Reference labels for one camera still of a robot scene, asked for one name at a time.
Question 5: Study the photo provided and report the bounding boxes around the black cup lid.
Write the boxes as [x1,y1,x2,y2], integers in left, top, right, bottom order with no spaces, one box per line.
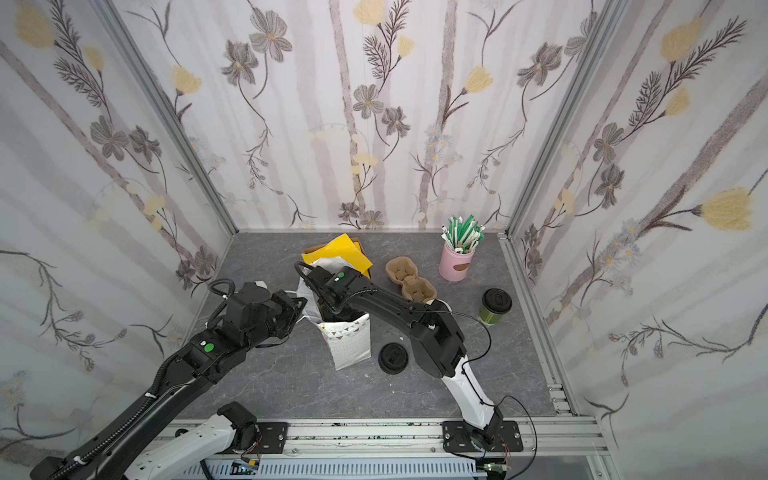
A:
[481,288,513,315]

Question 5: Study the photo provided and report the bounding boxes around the yellow paper napkins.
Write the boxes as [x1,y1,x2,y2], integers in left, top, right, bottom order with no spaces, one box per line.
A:
[301,233,374,278]

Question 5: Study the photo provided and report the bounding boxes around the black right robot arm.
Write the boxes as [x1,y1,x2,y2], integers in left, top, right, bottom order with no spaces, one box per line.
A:
[295,262,524,456]

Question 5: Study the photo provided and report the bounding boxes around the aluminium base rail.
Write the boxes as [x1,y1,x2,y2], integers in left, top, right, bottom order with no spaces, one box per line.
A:
[155,416,613,480]

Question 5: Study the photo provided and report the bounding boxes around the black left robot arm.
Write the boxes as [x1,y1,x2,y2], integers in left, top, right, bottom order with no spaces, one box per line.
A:
[30,279,307,479]

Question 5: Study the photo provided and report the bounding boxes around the brown cardboard tray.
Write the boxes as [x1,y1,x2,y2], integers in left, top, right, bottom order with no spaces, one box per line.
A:
[302,236,374,280]

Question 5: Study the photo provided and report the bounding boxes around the brown pulp cup carrier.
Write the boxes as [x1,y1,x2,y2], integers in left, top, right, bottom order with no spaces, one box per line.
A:
[385,256,437,304]

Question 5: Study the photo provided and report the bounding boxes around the cartoon print paper bag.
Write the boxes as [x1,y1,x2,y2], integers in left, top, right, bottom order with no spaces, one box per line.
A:
[296,278,371,371]

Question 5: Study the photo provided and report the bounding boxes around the black plastic cup lids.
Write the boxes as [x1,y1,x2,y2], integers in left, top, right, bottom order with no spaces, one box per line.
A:
[378,342,409,375]

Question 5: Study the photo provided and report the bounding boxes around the green paper cup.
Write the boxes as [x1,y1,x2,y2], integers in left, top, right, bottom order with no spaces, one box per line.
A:
[479,304,511,325]

